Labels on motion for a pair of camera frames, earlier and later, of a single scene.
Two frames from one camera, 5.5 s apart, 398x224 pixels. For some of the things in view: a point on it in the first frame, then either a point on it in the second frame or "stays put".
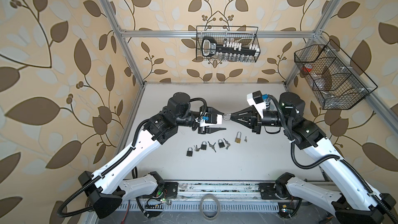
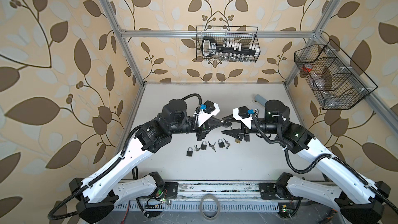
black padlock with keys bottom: [203, 145] stays put
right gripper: [253, 117] → [238, 133]
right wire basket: [336, 80] stays put
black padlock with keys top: [189, 152] stays put
